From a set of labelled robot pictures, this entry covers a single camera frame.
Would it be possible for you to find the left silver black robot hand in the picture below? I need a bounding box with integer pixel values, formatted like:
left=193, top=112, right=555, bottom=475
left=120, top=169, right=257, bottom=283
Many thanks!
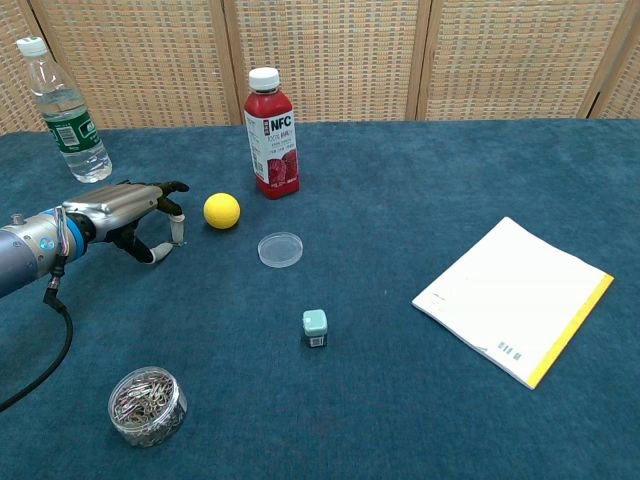
left=62, top=179, right=191, bottom=265

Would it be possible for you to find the clear round plastic lid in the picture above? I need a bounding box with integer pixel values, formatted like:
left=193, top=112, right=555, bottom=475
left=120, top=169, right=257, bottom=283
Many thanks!
left=257, top=230, right=305, bottom=269

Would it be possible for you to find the clear tub of paperclips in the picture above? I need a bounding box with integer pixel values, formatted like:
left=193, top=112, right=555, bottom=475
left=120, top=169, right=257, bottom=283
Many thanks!
left=107, top=366, right=189, bottom=449

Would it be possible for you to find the clear water bottle green label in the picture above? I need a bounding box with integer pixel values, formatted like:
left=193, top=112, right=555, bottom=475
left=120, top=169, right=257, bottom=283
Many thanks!
left=16, top=35, right=113, bottom=184

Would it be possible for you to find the yellow ball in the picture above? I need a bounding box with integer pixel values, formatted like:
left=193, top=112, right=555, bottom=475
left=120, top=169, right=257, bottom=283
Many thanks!
left=203, top=191, right=242, bottom=230

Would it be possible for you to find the woven folding screen panel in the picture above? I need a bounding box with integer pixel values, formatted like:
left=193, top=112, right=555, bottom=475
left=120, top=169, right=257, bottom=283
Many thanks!
left=222, top=0, right=431, bottom=125
left=589, top=29, right=640, bottom=120
left=29, top=0, right=241, bottom=130
left=417, top=0, right=631, bottom=121
left=0, top=0, right=49, bottom=136

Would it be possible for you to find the red NFC juice bottle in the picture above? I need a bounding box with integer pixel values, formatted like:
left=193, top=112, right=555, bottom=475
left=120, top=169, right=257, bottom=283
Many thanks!
left=243, top=66, right=302, bottom=201

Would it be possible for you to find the small teal cube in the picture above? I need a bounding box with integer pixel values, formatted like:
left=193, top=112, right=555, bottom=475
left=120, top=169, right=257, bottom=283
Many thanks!
left=301, top=308, right=330, bottom=350

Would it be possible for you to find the blue felt table cover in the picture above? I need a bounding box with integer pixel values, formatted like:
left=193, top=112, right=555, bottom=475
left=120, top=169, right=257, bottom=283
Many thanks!
left=0, top=118, right=640, bottom=480

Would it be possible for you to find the white notebook yellow spine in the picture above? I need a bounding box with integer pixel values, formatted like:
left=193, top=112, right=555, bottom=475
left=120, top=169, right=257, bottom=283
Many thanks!
left=411, top=215, right=615, bottom=391

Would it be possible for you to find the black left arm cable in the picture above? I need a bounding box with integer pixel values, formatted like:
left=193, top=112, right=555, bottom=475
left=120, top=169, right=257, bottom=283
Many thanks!
left=0, top=272, right=74, bottom=414

